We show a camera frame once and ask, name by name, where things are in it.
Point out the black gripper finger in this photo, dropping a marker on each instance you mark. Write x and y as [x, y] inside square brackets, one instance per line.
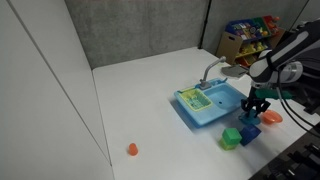
[264, 107]
[246, 106]

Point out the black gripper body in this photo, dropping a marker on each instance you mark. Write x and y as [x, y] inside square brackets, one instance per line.
[257, 93]

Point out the orange plastic cup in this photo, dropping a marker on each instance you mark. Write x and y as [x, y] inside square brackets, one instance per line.
[133, 149]

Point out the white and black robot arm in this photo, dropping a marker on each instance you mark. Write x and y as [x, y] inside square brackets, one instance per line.
[290, 46]

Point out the blue plastic plate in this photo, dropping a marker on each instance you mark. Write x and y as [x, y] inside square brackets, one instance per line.
[245, 120]

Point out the gray metal mounting plate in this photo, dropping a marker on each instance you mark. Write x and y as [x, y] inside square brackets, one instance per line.
[233, 71]

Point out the light blue toy sink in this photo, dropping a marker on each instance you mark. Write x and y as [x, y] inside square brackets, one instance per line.
[200, 115]

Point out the orange plastic bowl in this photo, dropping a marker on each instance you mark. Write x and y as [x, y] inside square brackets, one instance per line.
[272, 117]

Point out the dark blue toy cube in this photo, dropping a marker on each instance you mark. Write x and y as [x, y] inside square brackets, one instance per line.
[250, 134]

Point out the green toy cube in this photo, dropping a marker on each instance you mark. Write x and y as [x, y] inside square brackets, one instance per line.
[231, 136]

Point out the gray toy faucet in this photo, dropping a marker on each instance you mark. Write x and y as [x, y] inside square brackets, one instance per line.
[208, 71]

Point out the yellow-green dish rack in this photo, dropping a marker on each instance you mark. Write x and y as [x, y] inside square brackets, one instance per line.
[195, 99]

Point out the wooden toy storage shelf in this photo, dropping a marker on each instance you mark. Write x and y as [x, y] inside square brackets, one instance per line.
[233, 43]

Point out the black equipment beside table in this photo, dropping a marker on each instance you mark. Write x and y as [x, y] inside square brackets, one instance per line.
[300, 160]

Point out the black vertical pole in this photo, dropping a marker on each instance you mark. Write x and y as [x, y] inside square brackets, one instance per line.
[204, 25]

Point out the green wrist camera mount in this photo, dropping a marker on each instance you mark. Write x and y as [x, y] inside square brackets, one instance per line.
[275, 94]

